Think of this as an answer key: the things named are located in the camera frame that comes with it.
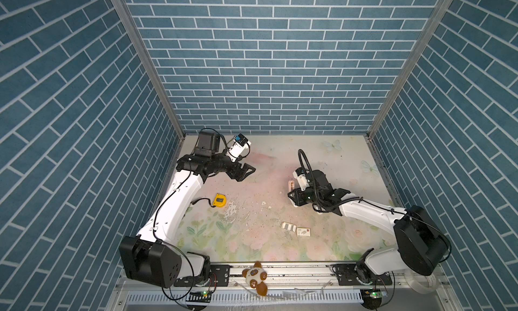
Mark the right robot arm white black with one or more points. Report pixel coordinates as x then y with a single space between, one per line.
419 244

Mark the cardboard staple tray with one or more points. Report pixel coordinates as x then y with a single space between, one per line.
289 227

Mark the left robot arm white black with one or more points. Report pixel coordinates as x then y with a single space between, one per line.
150 256

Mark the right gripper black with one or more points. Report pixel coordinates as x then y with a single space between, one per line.
297 198

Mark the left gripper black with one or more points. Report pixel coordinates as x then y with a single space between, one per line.
241 174

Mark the white staple box sleeve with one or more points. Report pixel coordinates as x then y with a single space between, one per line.
303 232

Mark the brown white plush toy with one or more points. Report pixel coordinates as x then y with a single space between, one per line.
255 278

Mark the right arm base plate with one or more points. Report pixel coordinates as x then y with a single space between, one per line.
349 274

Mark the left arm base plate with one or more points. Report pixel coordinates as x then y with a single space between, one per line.
222 273

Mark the yellow tape measure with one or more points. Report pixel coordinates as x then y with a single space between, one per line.
220 200

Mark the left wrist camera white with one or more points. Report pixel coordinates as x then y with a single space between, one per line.
238 145

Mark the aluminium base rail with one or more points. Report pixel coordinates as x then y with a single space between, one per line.
291 286

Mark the clear tape roll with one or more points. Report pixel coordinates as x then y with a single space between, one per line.
420 283

